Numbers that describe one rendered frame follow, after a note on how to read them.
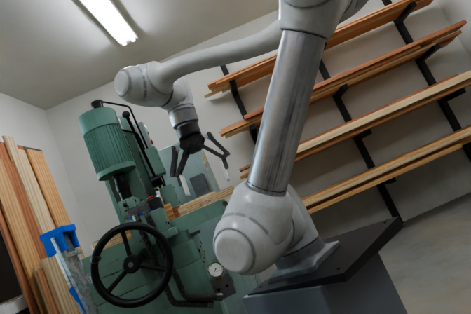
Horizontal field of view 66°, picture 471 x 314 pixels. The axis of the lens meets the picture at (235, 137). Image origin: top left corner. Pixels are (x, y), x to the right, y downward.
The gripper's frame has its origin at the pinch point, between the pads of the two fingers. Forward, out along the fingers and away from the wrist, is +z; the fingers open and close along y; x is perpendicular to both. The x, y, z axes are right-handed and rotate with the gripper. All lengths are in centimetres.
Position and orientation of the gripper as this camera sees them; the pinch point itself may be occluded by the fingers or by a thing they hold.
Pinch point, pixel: (207, 184)
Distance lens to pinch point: 114.0
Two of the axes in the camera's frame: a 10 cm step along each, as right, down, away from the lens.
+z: 3.4, 9.1, -2.1
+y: -9.3, 3.7, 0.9
